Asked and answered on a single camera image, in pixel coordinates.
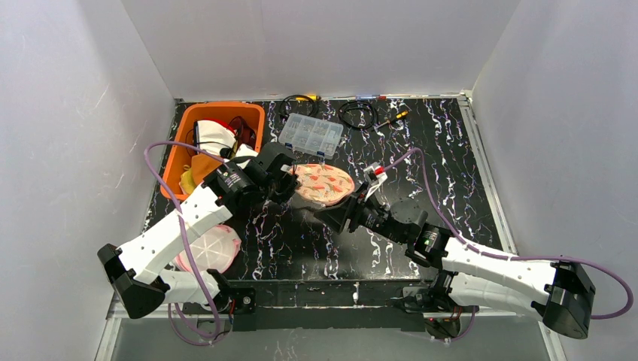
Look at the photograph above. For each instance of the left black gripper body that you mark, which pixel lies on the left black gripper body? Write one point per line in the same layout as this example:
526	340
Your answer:
284	180

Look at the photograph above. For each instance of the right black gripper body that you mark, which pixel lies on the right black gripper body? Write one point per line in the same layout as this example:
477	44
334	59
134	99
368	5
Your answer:
353	214

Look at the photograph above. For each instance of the floral pink fabric pouch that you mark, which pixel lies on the floral pink fabric pouch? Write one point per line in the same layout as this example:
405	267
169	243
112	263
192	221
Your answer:
322	184

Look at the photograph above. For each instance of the orange bra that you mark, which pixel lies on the orange bra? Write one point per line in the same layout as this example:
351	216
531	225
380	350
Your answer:
201	166

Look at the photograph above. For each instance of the white mesh laundry bag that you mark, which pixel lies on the white mesh laundry bag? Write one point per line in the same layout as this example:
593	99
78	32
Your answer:
216	249

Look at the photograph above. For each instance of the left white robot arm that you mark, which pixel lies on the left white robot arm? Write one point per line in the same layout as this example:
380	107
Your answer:
137	269

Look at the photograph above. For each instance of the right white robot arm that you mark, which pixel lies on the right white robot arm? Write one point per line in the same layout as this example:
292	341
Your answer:
558	293

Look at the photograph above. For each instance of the dark maroon bra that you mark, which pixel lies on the dark maroon bra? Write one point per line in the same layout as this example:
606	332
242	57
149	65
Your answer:
244	134

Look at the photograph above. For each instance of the yellow bra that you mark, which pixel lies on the yellow bra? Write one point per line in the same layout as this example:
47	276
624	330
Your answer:
187	183

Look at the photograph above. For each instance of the clear plastic screw box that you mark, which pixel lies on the clear plastic screw box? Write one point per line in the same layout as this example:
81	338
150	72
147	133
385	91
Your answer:
311	135

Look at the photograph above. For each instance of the orange plastic bin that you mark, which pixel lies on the orange plastic bin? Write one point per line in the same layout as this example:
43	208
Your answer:
254	115

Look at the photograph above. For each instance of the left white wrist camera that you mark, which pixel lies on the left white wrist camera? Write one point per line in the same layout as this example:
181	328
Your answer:
244	153

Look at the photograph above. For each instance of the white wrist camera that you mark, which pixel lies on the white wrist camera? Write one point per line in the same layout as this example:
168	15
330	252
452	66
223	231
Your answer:
244	153
375	176

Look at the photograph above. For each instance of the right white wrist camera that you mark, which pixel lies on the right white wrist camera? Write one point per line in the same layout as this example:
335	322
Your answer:
375	176

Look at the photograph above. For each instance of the yellow handled screwdriver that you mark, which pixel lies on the yellow handled screwdriver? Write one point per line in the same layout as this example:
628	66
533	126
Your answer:
390	120

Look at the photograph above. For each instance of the aluminium right rail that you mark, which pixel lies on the aluminium right rail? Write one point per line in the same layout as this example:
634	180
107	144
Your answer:
551	339

